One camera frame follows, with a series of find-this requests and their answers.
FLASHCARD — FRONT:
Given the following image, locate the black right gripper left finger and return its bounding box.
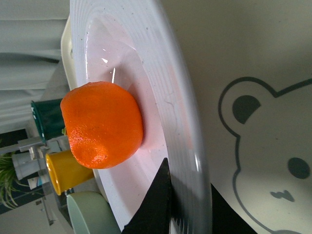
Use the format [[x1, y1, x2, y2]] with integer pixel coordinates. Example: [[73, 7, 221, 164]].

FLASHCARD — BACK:
[[122, 158, 172, 234]]

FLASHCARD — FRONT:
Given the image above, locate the black right gripper right finger under plate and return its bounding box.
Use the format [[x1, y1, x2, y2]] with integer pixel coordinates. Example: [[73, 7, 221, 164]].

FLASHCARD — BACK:
[[211, 185, 254, 234]]

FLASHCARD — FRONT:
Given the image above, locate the orange mandarin fruit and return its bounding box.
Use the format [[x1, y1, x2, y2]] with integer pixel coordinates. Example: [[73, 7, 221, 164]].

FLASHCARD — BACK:
[[60, 81, 143, 169]]

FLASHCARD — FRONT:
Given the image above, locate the white round plate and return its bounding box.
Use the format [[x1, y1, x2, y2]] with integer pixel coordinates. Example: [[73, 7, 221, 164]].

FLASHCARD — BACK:
[[70, 0, 212, 234]]

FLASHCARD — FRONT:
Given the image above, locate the light green bowl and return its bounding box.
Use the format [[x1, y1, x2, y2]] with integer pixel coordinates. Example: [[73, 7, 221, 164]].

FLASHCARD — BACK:
[[67, 191, 121, 234]]

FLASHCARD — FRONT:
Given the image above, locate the yellow enamel mug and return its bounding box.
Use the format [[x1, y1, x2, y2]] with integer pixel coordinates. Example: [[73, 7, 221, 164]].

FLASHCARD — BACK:
[[45, 150, 94, 195]]

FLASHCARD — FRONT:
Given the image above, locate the dark green enamel mug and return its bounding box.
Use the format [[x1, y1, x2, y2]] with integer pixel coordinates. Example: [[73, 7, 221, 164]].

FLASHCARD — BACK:
[[31, 98, 65, 143]]

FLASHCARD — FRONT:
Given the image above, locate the green potted plant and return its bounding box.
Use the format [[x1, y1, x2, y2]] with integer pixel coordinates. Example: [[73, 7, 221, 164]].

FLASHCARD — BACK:
[[0, 150, 36, 213]]

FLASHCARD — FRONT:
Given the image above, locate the cream bear serving tray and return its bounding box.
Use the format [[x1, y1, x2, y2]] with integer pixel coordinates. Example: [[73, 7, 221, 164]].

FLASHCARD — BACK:
[[60, 0, 312, 234]]

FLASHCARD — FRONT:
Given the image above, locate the grey white curtain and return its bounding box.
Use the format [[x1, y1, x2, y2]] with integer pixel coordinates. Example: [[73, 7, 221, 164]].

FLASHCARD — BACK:
[[0, 0, 70, 133]]

